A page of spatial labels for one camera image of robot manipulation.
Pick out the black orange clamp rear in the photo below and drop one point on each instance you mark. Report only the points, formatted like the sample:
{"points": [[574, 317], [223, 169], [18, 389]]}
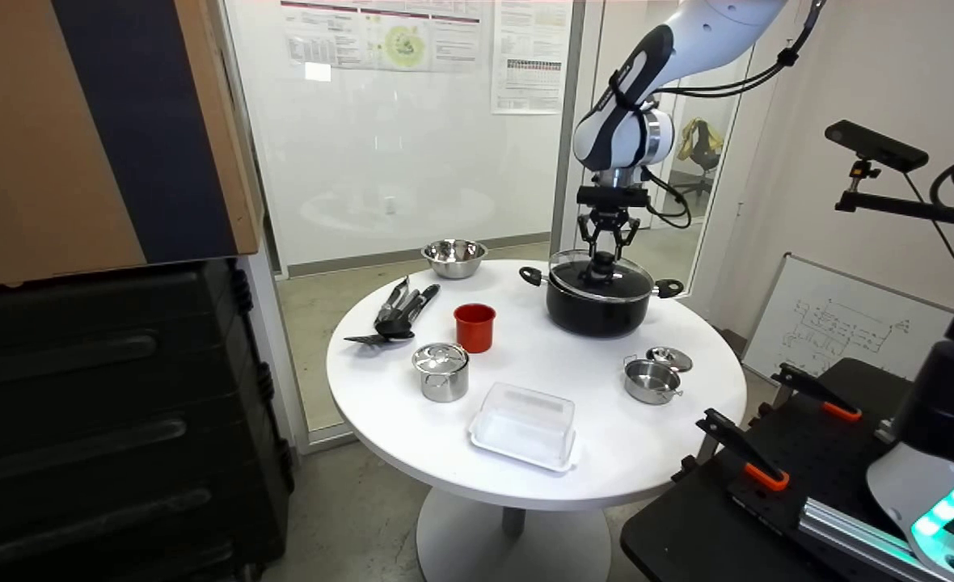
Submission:
{"points": [[810, 385]]}

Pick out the clear plastic container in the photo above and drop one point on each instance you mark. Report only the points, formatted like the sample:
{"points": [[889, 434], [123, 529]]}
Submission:
{"points": [[526, 423]]}

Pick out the whiteboard leaning on wall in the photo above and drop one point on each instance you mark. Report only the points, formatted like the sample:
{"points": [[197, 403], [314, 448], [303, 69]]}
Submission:
{"points": [[818, 316]]}

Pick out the black kitchen utensils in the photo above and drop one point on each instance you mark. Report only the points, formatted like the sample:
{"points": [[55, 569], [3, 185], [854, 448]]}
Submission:
{"points": [[399, 310]]}

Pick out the steel mixing bowl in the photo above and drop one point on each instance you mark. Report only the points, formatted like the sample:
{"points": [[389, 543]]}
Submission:
{"points": [[453, 259]]}

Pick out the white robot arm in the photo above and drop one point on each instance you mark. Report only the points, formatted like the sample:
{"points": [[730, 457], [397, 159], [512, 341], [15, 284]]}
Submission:
{"points": [[622, 134]]}

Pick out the glass pot lid black knob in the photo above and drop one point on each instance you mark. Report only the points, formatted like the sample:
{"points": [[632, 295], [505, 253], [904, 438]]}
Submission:
{"points": [[599, 272]]}

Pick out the black camera on stand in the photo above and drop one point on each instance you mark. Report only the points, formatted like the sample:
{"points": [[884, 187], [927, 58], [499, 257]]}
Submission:
{"points": [[882, 151]]}

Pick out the black orange clamp front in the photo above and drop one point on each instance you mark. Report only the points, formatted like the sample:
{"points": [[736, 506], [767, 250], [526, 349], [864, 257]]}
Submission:
{"points": [[745, 467]]}

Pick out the black drawer cabinet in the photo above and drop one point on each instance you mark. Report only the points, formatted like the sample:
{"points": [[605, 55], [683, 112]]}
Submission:
{"points": [[136, 434]]}

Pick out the steel cup with lid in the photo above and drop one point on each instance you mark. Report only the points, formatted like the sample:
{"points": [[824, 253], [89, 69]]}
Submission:
{"points": [[442, 374]]}

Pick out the small steel lid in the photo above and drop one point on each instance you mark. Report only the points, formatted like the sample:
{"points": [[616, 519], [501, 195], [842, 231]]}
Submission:
{"points": [[674, 355]]}

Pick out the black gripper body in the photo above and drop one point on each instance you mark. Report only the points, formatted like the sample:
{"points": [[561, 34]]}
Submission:
{"points": [[610, 205]]}

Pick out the round white table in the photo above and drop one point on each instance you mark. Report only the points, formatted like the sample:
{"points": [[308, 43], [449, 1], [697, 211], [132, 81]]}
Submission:
{"points": [[494, 519]]}

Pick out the wall posters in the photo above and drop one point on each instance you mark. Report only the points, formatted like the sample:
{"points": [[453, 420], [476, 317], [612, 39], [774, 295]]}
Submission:
{"points": [[518, 43]]}

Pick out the black orange clamp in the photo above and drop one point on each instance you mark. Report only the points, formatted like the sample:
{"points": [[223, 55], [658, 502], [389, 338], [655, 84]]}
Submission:
{"points": [[745, 467], [810, 385]]}

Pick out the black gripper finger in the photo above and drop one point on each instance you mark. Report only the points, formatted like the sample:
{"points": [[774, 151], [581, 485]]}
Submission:
{"points": [[624, 235], [590, 235]]}

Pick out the small steel pot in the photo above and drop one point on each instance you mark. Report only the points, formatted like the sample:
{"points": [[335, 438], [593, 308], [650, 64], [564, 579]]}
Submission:
{"points": [[650, 378]]}

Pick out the red plastic cup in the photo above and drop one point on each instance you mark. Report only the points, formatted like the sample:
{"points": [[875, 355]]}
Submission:
{"points": [[472, 326]]}

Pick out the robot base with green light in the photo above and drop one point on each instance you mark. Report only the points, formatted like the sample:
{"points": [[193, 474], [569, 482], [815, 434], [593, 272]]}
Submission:
{"points": [[912, 478]]}

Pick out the black cooking pot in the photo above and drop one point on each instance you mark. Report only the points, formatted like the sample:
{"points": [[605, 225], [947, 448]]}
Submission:
{"points": [[590, 316]]}

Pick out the black side table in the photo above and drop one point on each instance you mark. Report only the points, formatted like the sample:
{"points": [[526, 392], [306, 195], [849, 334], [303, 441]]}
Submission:
{"points": [[824, 529]]}

